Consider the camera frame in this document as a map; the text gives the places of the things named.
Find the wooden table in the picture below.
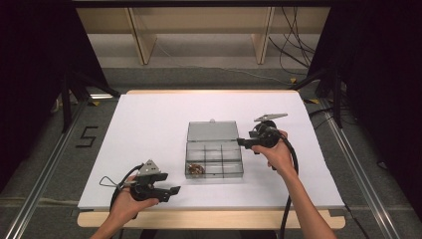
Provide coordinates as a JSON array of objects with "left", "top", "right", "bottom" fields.
[{"left": 77, "top": 89, "right": 346, "bottom": 230}]

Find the black floor cable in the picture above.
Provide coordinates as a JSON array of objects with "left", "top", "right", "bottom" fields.
[{"left": 342, "top": 202, "right": 366, "bottom": 239}]

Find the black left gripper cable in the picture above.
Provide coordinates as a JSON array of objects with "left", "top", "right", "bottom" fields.
[{"left": 108, "top": 163, "right": 145, "bottom": 220}]

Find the person's right hand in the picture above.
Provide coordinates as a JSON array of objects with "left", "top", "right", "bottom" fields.
[{"left": 253, "top": 130, "right": 298, "bottom": 178}]

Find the thin grey wire loop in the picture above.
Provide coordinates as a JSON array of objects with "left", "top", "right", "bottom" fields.
[{"left": 99, "top": 175, "right": 133, "bottom": 189}]

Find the aluminium floor rail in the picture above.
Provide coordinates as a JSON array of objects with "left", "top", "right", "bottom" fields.
[
  {"left": 3, "top": 99, "right": 89, "bottom": 239},
  {"left": 317, "top": 99, "right": 402, "bottom": 239}
]

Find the bundle of black cables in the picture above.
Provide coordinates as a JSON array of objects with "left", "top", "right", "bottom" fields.
[{"left": 268, "top": 6, "right": 317, "bottom": 77}]

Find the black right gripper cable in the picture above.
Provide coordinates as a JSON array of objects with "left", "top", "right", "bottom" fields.
[{"left": 278, "top": 133, "right": 300, "bottom": 239}]

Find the wooden shelf unit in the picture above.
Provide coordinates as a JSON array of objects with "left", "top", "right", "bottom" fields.
[{"left": 76, "top": 6, "right": 331, "bottom": 66}]

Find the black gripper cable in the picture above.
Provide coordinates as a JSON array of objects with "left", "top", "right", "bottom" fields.
[
  {"left": 278, "top": 133, "right": 300, "bottom": 239},
  {"left": 108, "top": 163, "right": 145, "bottom": 220}
]

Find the person's left hand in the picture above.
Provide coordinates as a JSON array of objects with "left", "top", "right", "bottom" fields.
[{"left": 110, "top": 175, "right": 159, "bottom": 222}]

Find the clear plastic compartment box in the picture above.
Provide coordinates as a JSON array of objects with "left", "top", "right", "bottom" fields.
[{"left": 184, "top": 119, "right": 245, "bottom": 180}]

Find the white floor cable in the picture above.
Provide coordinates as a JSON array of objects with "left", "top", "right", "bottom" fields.
[{"left": 155, "top": 43, "right": 294, "bottom": 86}]

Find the black curtain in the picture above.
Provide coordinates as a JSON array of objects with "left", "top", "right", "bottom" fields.
[
  {"left": 0, "top": 0, "right": 111, "bottom": 193},
  {"left": 307, "top": 0, "right": 422, "bottom": 220}
]

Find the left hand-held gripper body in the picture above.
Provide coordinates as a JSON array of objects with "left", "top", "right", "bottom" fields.
[{"left": 129, "top": 159, "right": 162, "bottom": 202}]

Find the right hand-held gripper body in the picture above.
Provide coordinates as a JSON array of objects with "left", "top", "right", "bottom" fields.
[{"left": 253, "top": 113, "right": 289, "bottom": 149}]

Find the white table mat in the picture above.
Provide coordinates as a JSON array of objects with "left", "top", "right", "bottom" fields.
[{"left": 78, "top": 93, "right": 346, "bottom": 211}]

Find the gold beaded bracelet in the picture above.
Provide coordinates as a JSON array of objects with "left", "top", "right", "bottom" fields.
[{"left": 187, "top": 162, "right": 206, "bottom": 176}]

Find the black metal stand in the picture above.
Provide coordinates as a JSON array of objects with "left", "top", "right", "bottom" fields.
[
  {"left": 59, "top": 66, "right": 120, "bottom": 133},
  {"left": 292, "top": 66, "right": 344, "bottom": 128}
]

